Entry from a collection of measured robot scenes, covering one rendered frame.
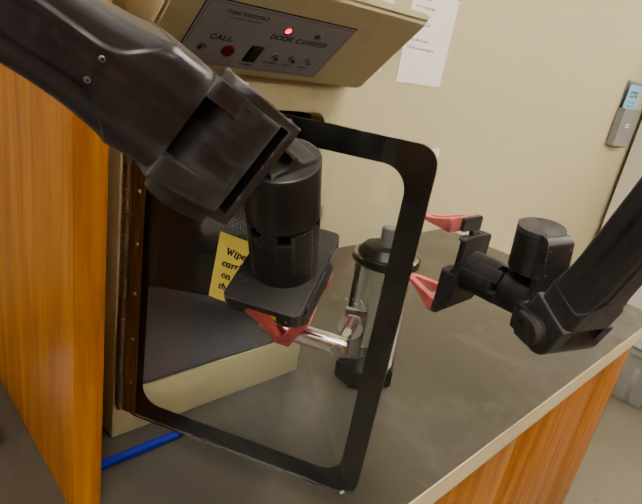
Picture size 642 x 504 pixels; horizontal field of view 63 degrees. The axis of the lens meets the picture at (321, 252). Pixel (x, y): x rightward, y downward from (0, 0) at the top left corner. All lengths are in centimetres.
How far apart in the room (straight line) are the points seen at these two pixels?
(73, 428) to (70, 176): 26
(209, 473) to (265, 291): 36
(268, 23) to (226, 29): 4
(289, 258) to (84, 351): 25
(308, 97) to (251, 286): 36
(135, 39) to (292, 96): 45
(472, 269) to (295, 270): 37
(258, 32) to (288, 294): 28
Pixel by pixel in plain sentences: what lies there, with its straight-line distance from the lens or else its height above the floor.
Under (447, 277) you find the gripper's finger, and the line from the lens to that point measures 75.
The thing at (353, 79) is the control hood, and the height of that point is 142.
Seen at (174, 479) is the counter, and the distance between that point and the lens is 72.
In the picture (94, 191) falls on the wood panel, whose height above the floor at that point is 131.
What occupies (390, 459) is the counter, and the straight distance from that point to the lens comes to 80.
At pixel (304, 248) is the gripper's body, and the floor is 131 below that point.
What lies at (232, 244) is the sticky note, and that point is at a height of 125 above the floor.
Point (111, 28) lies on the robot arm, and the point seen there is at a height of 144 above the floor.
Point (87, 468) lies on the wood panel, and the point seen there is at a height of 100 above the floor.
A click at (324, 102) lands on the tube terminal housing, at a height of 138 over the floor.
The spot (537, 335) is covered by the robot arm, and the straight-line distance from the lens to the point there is 65.
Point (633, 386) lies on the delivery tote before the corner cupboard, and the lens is 324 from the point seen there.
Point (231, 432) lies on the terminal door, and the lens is 66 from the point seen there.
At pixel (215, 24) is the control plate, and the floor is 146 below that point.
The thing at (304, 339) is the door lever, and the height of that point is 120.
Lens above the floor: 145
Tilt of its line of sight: 21 degrees down
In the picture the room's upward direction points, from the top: 10 degrees clockwise
